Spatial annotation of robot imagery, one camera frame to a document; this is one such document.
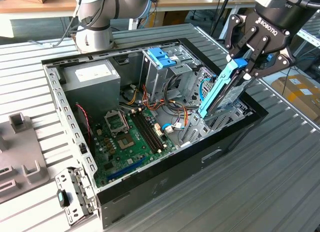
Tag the black open PC case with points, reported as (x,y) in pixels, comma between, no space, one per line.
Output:
(175,182)

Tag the beige board connector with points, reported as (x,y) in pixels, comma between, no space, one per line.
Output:
(158,130)

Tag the grey metal disk bay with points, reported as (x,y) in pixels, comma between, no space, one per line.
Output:
(192,126)

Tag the metal slat shelf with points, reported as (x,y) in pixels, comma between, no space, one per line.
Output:
(312,39)

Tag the black RAM slot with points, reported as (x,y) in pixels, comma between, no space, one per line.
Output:
(145,134)
(151,130)

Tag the hard disk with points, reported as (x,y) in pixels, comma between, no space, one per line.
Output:
(231,94)

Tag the CPU socket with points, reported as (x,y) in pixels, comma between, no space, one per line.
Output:
(126,143)

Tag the wooden desk white frame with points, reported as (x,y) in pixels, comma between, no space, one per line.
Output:
(190,2)

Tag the labelled cardboard box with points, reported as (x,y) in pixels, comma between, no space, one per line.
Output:
(295,91)

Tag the grey metal drive cage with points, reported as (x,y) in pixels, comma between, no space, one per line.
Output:
(155,79)

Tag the grey power supply unit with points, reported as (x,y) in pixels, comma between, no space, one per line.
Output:
(92,96)

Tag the green motherboard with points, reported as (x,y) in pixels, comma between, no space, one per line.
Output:
(117,159)

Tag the silver slot bracket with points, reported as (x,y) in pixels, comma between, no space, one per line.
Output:
(63,179)

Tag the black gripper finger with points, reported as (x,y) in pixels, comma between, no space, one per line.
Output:
(231,34)
(282,64)

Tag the grey parts rack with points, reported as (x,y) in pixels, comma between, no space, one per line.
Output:
(22,151)

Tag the black tripod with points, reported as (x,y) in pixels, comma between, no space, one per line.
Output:
(220,16)

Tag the blue plastic bay latch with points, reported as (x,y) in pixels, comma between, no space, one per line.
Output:
(160,57)

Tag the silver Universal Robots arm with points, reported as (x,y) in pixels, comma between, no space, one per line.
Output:
(95,19)

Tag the blue expansion slot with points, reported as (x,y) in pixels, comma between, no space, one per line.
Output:
(126,168)

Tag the black latch teal face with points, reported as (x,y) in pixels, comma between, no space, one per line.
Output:
(65,198)

